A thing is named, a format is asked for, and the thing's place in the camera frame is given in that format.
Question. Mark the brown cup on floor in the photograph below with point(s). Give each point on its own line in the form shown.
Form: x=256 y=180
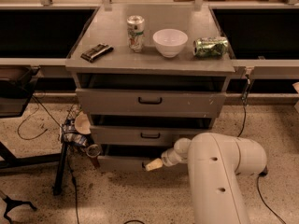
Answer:
x=93 y=151

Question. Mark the grey bottom drawer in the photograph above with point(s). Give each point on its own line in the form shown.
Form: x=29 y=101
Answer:
x=128 y=158

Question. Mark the white bowl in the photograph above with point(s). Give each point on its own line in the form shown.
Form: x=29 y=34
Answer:
x=170 y=42

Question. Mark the grey top drawer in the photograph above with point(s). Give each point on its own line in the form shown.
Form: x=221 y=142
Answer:
x=152 y=95

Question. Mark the black power adapter with cable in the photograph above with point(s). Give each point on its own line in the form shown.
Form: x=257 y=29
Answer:
x=264 y=173

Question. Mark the upright white soda can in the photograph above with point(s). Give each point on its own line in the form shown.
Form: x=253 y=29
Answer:
x=135 y=30

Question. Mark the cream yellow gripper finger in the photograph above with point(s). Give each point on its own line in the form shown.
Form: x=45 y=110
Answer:
x=153 y=165

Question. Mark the black stand leg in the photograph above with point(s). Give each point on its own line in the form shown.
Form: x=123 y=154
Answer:
x=57 y=188

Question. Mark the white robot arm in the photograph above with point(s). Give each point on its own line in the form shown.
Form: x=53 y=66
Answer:
x=214 y=161

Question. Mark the grey drawer cabinet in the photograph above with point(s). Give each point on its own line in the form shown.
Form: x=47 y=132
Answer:
x=110 y=27

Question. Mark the black tripod foot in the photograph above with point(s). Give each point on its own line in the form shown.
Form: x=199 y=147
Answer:
x=11 y=204

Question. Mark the grey drawer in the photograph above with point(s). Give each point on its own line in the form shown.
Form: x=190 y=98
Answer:
x=128 y=158
x=145 y=131
x=152 y=95

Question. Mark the small bowl on floor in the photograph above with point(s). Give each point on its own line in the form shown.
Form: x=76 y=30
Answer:
x=82 y=123

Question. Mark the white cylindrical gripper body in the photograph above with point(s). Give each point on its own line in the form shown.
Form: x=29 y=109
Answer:
x=166 y=158

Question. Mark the black snack bar wrapper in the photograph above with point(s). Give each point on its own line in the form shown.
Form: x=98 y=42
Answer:
x=94 y=53

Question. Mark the green can lying sideways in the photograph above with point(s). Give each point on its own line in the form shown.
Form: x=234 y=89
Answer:
x=210 y=46

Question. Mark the grey middle drawer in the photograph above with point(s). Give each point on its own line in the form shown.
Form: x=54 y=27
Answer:
x=145 y=131

